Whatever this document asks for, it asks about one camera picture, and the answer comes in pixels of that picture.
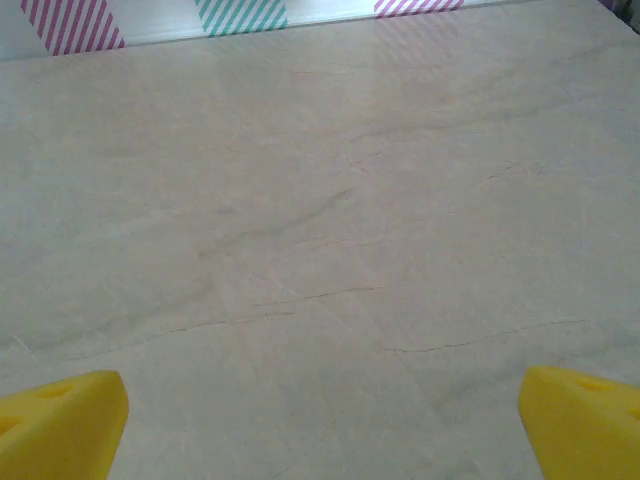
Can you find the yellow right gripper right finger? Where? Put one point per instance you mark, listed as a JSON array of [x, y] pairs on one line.
[[585, 430]]

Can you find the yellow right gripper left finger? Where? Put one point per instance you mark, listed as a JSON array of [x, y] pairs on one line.
[[60, 430]]

